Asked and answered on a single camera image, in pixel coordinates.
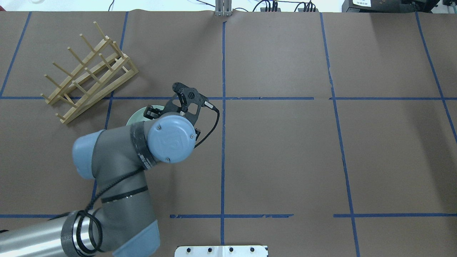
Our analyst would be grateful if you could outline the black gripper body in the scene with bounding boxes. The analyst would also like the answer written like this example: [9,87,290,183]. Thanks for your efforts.
[143,105,165,119]

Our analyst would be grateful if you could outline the pale green plate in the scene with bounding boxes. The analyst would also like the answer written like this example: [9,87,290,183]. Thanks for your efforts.
[126,107,153,126]

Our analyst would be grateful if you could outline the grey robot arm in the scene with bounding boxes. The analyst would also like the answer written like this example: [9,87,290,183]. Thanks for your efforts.
[1,107,198,257]

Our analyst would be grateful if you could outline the white metal mounting plate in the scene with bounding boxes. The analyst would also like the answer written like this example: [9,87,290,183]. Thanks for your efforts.
[174,245,269,257]

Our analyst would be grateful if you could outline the wooden dish rack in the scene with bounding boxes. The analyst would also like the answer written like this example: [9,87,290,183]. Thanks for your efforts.
[40,21,139,124]

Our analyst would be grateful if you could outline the black device with label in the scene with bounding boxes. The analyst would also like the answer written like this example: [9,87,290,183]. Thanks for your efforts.
[341,0,439,13]

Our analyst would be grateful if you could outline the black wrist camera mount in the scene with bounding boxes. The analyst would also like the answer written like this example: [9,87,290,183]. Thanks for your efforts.
[162,82,209,125]

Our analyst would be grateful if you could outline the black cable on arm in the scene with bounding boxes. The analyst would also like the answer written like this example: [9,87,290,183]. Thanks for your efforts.
[194,102,220,149]

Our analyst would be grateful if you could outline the aluminium profile post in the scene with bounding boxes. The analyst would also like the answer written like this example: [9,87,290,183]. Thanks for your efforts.
[215,0,233,17]

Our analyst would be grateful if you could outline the black cable plugs left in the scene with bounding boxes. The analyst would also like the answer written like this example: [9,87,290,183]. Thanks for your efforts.
[252,0,279,12]

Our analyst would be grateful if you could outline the black cable plugs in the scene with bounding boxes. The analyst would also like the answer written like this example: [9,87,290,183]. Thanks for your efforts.
[252,0,279,12]
[294,0,318,12]

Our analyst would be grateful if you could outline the black cable plugs right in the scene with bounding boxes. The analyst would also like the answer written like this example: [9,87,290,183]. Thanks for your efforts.
[294,0,318,12]

